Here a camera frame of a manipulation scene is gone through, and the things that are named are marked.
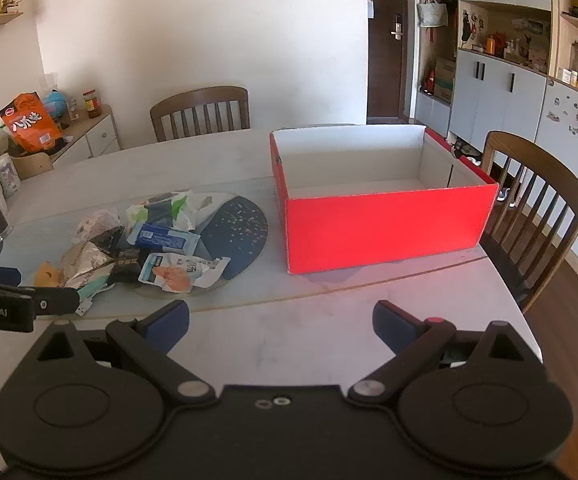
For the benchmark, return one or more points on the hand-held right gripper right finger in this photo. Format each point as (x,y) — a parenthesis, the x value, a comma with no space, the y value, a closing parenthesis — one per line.
(394,327)

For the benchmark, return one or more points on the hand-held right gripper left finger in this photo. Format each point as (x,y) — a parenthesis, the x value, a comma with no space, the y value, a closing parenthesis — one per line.
(169,322)

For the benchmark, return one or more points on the orange plush toy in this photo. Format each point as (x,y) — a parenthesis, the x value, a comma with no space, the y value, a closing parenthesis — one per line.
(49,275)

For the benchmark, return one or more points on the white packet orange picture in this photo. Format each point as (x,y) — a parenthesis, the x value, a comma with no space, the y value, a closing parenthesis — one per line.
(179,275)

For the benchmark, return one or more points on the black gold print packet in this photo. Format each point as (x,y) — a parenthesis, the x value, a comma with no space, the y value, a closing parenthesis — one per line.
(126,266)

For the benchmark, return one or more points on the blue tissue packet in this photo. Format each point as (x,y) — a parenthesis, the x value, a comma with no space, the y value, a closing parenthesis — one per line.
(164,237)

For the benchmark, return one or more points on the clear pink print packet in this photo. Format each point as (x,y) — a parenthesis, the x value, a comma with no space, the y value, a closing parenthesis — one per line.
(96,222)

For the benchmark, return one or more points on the red cardboard box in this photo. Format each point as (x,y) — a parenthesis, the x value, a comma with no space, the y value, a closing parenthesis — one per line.
(384,230)

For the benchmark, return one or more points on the white green snack bag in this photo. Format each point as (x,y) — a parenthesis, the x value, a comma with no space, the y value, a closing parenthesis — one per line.
(184,207)

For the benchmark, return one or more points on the white marble desktop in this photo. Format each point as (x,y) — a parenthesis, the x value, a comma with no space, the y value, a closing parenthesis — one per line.
(319,310)

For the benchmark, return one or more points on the dark speckled clear packet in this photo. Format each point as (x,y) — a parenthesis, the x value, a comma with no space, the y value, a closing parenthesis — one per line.
(106,237)

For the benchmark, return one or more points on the white printed pouch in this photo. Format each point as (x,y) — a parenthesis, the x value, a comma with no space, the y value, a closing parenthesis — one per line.
(6,175)

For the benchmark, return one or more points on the dark blue speckled mat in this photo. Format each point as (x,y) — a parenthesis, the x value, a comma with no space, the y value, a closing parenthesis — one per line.
(239,240)

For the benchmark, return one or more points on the orange snack bag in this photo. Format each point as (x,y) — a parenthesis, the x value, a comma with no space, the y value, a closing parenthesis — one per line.
(31,125)

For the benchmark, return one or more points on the white sideboard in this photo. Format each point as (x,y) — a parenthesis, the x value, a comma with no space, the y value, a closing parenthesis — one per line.
(101,135)

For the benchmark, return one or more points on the white slipper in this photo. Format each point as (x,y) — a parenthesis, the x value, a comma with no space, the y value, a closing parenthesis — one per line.
(506,196)

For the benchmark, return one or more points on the blue globe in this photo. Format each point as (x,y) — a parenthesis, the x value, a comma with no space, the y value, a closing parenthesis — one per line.
(56,105)

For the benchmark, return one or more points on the red lid jar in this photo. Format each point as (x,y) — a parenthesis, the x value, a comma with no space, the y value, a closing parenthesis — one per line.
(92,105)

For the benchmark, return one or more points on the brown wooden chair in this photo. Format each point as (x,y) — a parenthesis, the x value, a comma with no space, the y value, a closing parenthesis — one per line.
(199,96)
(544,157)

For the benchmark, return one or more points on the red bottle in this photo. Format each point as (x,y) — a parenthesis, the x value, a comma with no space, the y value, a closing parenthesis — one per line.
(429,82)

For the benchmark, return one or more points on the dark wooden door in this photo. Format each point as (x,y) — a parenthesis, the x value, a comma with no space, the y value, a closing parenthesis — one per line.
(384,75)

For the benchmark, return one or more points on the orange bottle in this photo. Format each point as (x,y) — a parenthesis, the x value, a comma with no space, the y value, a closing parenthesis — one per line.
(491,45)

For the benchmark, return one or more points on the silver door lock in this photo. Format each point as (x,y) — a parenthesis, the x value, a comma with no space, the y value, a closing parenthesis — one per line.
(396,27)

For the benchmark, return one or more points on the black cartoon figure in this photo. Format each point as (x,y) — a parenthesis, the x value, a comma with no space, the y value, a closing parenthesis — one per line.
(466,27)

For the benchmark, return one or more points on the grey tote bag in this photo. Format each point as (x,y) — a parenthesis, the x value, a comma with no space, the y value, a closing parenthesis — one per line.
(433,12)

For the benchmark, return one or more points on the white wooden wall cabinet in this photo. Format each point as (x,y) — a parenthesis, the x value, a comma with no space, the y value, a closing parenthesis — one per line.
(494,90)

